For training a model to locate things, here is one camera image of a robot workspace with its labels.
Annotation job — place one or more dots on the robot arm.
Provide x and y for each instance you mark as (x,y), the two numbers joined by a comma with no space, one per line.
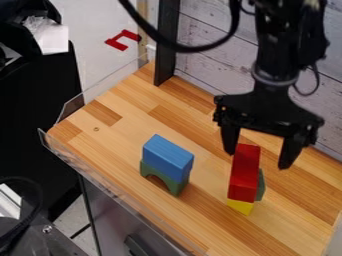
(285,36)

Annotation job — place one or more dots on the green arch block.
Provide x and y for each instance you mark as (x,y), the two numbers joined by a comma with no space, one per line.
(163,178)

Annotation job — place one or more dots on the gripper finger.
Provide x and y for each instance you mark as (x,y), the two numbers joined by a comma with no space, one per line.
(230,139)
(291,150)

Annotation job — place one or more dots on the dark green block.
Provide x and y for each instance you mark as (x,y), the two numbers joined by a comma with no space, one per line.
(261,186)

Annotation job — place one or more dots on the yellow block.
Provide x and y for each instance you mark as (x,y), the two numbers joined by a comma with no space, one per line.
(241,205)

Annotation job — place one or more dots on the blue block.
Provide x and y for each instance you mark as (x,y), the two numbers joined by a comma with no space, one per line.
(168,156)

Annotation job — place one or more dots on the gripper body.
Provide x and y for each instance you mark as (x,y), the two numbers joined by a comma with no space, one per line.
(267,110)

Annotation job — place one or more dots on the red bracket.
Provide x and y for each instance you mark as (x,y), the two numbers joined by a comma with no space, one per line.
(122,40)

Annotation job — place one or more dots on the red block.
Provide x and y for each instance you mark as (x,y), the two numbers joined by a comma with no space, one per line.
(244,173)

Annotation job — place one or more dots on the black post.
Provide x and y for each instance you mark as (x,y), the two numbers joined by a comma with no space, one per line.
(165,40)

